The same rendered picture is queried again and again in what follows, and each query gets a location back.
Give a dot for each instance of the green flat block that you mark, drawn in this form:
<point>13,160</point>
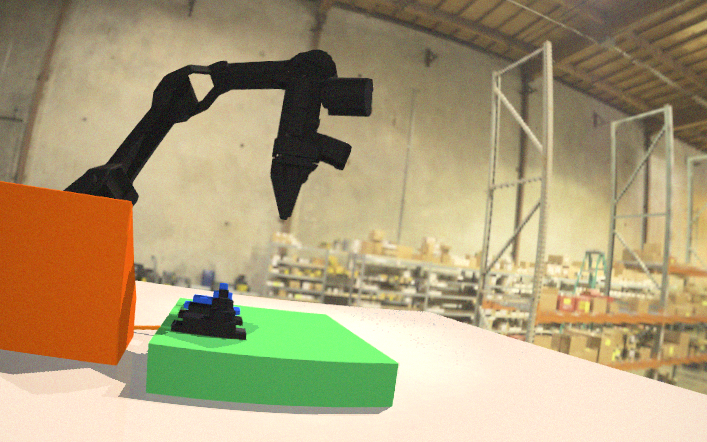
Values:
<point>265,356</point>

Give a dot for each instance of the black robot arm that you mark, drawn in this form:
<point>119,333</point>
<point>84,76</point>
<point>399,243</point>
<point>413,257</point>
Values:
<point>309,79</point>

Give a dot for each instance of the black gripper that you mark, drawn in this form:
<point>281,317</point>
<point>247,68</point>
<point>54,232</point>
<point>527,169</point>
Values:
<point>291,169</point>

